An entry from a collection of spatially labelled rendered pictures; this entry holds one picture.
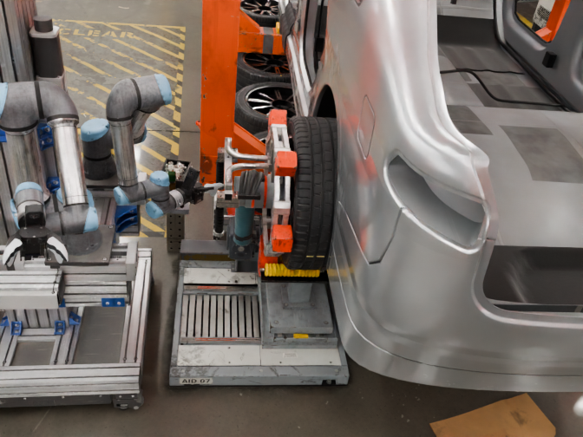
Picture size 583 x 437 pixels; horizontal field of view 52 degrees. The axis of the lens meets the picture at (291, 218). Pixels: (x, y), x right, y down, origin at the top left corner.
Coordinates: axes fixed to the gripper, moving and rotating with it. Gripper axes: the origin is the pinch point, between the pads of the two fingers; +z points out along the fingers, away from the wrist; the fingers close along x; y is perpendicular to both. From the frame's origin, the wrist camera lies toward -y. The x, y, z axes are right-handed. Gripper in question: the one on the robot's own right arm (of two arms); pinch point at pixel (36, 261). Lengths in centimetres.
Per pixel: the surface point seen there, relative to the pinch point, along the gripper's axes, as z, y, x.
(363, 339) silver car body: 24, 21, -94
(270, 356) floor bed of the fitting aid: -39, 103, -104
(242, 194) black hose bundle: -50, 16, -76
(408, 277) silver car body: 33, -14, -91
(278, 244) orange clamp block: -32, 26, -87
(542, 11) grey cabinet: -435, 22, -601
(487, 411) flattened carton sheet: 16, 97, -193
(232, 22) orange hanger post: -117, -28, -85
